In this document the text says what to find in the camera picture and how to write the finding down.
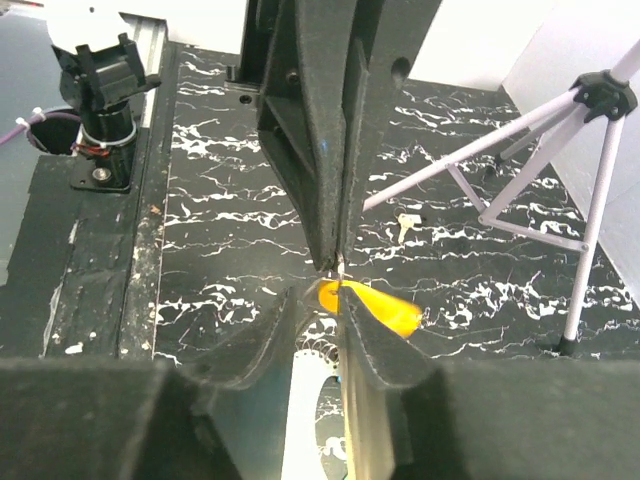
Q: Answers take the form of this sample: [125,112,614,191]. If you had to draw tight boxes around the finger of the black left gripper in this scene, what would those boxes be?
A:
[257,1,356,271]
[337,38,397,259]

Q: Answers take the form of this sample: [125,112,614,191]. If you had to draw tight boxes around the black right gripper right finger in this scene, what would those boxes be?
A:
[338,287,469,479]

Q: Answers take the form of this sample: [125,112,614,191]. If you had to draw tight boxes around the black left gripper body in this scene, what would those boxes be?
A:
[227,1,441,90]

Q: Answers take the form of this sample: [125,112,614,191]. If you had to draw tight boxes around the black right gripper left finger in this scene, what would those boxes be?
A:
[180,287,305,479]

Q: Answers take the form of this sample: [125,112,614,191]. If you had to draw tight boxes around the yellow capped key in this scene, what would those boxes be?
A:
[308,253,423,338]

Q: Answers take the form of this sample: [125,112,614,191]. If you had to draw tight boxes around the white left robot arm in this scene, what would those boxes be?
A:
[45,1,440,271]

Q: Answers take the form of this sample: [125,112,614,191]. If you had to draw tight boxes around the small silver key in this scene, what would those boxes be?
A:
[397,213,422,245]

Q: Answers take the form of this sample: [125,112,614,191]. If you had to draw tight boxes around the white perforated music stand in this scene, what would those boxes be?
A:
[362,39,640,357]

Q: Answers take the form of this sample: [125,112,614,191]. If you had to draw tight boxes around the aluminium rail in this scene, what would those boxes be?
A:
[121,13,167,128]

